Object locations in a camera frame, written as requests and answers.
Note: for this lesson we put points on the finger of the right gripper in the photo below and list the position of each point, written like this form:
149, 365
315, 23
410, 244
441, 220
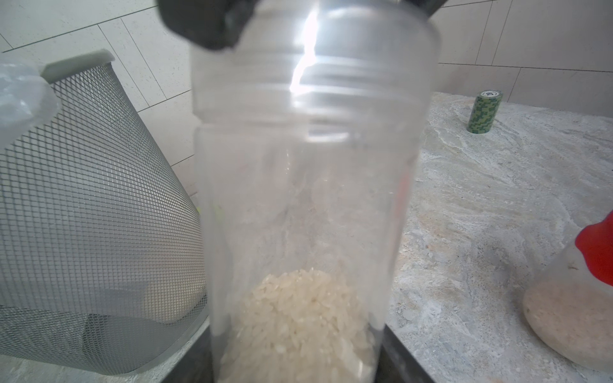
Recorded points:
209, 24
428, 7

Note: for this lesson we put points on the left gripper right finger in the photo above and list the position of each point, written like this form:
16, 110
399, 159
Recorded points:
396, 364

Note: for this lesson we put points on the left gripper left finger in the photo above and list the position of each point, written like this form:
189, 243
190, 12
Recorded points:
196, 365

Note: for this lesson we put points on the clear rice jar with lid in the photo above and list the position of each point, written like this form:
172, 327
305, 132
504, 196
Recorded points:
305, 158

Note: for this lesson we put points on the red lidded rice jar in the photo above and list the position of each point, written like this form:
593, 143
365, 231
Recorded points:
569, 306

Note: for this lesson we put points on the grey mesh waste bin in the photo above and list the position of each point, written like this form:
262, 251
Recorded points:
102, 263

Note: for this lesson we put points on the clear plastic bin liner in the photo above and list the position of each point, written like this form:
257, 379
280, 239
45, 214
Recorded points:
27, 100

